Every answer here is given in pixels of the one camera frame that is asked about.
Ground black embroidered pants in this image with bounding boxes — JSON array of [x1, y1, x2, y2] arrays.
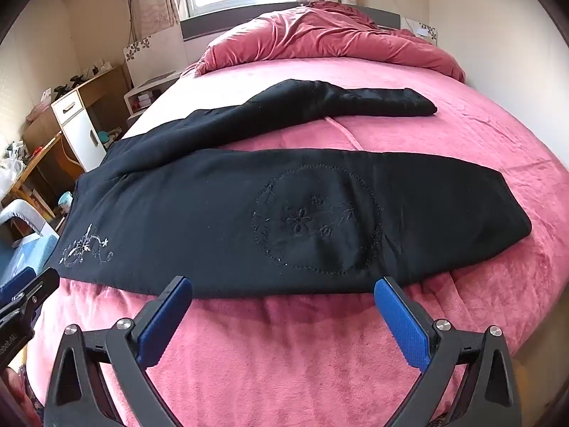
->
[[58, 79, 533, 299]]

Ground pink bed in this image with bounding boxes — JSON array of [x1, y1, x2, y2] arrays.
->
[[26, 56, 569, 427]]

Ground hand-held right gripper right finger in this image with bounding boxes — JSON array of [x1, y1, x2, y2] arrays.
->
[[373, 276, 522, 427]]

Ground white nightstand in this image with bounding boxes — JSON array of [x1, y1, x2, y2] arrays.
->
[[123, 71, 181, 119]]

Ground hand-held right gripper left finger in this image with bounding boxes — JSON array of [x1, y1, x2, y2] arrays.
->
[[43, 276, 193, 427]]

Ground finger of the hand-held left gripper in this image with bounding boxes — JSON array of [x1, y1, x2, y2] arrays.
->
[[0, 268, 60, 311]]

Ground white flowered panel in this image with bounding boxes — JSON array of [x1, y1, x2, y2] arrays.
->
[[400, 18, 440, 46], [122, 30, 185, 90]]

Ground white plastic bag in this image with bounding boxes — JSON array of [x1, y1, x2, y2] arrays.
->
[[0, 159, 24, 193]]

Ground grey headboard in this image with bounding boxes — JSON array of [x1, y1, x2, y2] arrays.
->
[[180, 2, 401, 44]]

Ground wooden desk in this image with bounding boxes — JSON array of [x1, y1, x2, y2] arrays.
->
[[22, 67, 134, 174]]

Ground blue seat cushion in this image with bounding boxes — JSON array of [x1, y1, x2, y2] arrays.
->
[[0, 232, 59, 295]]

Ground pink duvet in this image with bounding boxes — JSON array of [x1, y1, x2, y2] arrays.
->
[[191, 1, 467, 83]]

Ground white drawer cabinet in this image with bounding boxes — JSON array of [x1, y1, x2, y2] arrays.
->
[[50, 86, 108, 173]]

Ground grey chair backrest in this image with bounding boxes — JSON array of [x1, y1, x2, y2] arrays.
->
[[0, 198, 59, 242]]

